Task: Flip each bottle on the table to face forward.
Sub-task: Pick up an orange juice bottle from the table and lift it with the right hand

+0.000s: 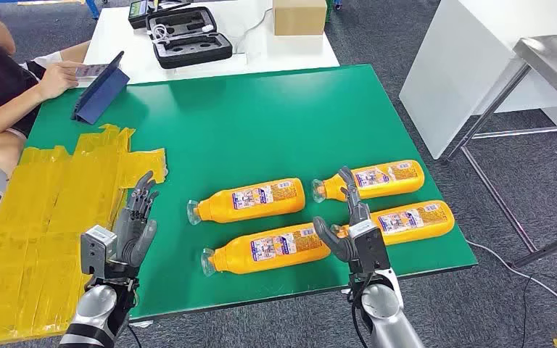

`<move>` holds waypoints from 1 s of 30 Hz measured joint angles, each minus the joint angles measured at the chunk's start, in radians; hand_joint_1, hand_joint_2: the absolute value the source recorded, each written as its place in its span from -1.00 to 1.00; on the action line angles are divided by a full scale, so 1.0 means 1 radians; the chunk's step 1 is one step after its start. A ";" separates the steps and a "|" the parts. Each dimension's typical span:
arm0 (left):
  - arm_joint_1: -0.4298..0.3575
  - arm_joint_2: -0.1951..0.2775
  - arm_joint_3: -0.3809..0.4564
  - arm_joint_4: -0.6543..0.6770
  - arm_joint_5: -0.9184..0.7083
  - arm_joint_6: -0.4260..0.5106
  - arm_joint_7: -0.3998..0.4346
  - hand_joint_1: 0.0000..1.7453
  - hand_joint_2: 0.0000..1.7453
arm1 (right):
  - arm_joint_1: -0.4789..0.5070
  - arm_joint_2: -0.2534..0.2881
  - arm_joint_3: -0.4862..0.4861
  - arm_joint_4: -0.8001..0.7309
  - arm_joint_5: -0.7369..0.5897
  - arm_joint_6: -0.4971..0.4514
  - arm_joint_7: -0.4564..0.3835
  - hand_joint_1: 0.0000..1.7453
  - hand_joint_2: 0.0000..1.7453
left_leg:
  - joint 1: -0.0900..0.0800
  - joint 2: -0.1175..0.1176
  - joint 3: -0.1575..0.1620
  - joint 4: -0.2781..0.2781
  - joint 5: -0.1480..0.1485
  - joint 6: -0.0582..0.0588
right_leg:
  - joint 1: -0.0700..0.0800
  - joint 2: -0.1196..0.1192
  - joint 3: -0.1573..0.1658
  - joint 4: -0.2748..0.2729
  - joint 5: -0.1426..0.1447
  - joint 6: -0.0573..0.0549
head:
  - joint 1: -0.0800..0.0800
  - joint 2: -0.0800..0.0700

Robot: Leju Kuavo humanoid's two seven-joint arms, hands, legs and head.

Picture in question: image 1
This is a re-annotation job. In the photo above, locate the thin grey cable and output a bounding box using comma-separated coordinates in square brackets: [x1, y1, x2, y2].
[232, 7, 273, 54]

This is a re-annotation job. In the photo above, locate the smartphone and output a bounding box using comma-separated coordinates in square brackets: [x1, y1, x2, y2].
[75, 63, 111, 80]

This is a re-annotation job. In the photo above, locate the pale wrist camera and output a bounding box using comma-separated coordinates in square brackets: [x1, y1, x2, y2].
[80, 224, 118, 280]
[347, 220, 391, 276]

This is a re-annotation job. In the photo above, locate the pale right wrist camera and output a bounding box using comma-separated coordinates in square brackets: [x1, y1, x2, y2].
[347, 220, 391, 276]

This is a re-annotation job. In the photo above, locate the black foam-lined case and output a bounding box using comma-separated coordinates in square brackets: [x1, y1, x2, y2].
[145, 5, 234, 70]

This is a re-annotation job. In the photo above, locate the white table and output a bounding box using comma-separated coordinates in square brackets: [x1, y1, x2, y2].
[82, 0, 341, 88]

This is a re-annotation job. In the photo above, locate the black floor cable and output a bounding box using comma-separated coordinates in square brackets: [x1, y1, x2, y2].
[519, 271, 557, 348]

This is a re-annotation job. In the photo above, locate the yellow tape sheet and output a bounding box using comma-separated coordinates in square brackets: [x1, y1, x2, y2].
[0, 123, 169, 347]

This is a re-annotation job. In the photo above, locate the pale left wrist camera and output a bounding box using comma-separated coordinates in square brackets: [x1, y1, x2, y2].
[80, 224, 118, 280]

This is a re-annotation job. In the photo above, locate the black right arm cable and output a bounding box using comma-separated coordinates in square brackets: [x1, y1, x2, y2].
[349, 273, 371, 348]

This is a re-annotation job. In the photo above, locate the orange detergent bottle clear cap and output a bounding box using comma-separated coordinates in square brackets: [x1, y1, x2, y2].
[311, 159, 426, 204]
[200, 223, 332, 278]
[330, 200, 455, 247]
[186, 178, 306, 226]

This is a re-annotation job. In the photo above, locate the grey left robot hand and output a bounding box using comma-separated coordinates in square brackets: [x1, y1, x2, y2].
[113, 170, 160, 270]

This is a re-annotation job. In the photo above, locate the black device green screen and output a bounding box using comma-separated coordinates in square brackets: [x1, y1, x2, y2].
[128, 0, 193, 30]

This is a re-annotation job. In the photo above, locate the white coiled cable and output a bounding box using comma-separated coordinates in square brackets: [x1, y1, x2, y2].
[147, 24, 172, 46]

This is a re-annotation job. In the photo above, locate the brown cardboard box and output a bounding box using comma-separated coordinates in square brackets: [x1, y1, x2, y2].
[272, 0, 329, 37]

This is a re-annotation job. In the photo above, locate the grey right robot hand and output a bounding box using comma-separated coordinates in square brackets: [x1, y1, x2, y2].
[313, 166, 373, 264]

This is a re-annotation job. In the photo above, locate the white floor cable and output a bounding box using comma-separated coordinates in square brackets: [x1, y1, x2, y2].
[466, 239, 557, 311]

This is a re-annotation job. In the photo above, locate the person's right hand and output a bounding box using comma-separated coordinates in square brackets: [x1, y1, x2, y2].
[36, 61, 86, 102]

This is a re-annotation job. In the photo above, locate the tablet in blue case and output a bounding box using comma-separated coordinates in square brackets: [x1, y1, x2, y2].
[70, 50, 131, 126]

